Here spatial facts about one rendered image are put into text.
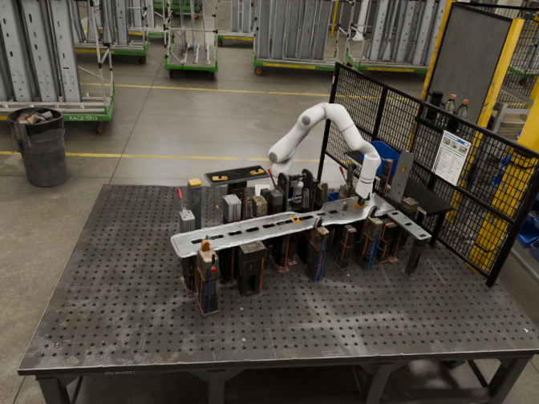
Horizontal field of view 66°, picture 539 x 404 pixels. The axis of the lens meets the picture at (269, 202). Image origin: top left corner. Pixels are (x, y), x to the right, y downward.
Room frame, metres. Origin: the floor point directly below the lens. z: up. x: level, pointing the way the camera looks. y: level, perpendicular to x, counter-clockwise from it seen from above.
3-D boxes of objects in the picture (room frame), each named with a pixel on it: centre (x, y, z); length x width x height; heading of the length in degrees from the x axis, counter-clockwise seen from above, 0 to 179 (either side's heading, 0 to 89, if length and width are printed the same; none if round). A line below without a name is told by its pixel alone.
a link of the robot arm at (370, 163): (2.23, -0.57, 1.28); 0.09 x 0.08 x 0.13; 150
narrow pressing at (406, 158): (2.34, -0.80, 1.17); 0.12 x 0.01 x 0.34; 29
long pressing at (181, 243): (1.98, -0.14, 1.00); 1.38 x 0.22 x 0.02; 119
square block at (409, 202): (2.24, -0.87, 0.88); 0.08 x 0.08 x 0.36; 29
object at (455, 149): (2.40, -1.10, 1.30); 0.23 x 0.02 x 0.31; 29
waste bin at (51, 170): (3.83, 2.38, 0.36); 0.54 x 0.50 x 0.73; 9
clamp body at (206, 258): (1.55, 0.26, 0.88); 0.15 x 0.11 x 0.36; 29
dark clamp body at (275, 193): (2.15, -0.03, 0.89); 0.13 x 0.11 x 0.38; 29
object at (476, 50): (4.24, -1.76, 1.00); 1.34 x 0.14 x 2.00; 9
